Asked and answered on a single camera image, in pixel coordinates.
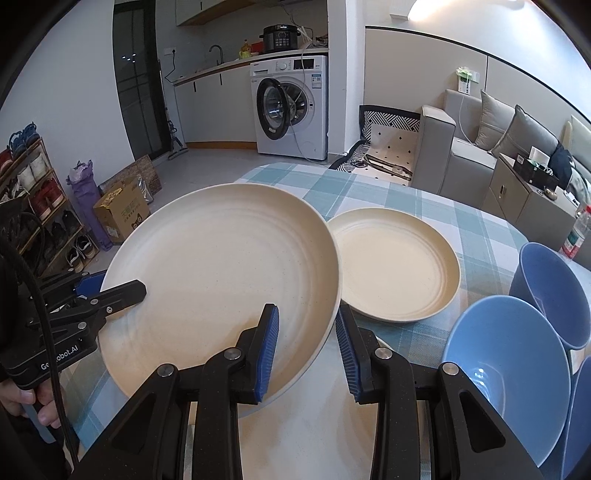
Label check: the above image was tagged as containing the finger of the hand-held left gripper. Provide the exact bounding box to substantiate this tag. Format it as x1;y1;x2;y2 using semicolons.
39;271;108;302
28;280;147;342

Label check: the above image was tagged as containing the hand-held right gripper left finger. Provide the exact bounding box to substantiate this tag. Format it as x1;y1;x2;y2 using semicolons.
81;303;280;480

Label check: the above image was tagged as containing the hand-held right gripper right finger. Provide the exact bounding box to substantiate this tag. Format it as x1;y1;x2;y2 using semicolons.
335;305;546;480

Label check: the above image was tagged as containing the cream ribbed plate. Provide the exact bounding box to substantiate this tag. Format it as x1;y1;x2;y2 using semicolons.
98;183;343;407
326;208;461;323

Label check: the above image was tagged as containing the blue ceramic bowl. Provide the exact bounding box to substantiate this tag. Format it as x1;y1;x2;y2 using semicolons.
442;295;572;468
540;355;591;480
509;242;591;350

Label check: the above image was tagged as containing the person's left forearm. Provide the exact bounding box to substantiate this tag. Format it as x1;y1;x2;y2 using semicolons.
0;406;77;480

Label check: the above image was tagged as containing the person's left hand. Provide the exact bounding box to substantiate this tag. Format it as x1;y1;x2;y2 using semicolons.
0;381;63;428

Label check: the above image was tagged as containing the brown cardboard box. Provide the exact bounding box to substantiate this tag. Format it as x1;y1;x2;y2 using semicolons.
93;180;151;244

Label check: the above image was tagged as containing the purple fabric bag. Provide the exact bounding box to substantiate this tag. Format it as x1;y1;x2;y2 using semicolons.
67;160;114;252

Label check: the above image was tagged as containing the shoe rack with shoes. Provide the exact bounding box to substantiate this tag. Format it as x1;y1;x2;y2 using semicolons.
0;122;98;273

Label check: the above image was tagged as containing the wooden shoe rack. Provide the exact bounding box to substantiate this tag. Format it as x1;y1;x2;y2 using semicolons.
0;134;100;278

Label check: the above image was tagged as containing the grey floor mop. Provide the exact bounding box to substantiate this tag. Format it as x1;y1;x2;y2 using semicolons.
157;60;190;161

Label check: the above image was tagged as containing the teal white checked tablecloth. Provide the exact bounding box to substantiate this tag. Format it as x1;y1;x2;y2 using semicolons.
60;162;532;480

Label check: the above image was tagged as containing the dark glass door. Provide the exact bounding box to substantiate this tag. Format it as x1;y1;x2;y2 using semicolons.
113;0;168;158

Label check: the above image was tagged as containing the white kitchen base cabinet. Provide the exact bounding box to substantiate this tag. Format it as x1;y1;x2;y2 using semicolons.
173;69;259;149

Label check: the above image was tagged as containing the black white patterned floor mat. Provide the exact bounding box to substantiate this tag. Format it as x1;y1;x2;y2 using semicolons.
329;105;422;185

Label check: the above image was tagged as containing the white washing machine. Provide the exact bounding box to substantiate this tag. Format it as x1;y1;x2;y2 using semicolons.
249;55;329;161

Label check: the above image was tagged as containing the grey bedside cabinet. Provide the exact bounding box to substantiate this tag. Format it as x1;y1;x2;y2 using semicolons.
482;154;578;241

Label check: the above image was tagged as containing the grey sofa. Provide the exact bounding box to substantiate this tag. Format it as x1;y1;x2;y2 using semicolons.
411;89;561;197

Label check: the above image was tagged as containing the clear plastic water bottle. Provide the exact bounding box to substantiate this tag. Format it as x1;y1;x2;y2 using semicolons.
560;205;587;258

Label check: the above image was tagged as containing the black storage box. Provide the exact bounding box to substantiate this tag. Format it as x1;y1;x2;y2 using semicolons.
513;154;555;183

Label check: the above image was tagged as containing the grey sofa cushion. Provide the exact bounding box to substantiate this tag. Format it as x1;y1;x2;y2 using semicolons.
475;90;515;151
489;105;559;160

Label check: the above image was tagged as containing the dark navy garment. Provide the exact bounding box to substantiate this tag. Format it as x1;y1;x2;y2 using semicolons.
549;143;575;183

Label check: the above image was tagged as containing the black pressure cooker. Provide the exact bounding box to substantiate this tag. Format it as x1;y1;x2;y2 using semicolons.
263;24;301;54

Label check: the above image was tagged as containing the beige padded headboard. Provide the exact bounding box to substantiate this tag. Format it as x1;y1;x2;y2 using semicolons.
566;115;591;155

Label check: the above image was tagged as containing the white kitchen wall cabinet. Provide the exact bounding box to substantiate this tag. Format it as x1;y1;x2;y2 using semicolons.
175;0;278;26

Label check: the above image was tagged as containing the white wall outlet holder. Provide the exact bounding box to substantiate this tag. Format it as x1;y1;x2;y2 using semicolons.
455;67;478;95

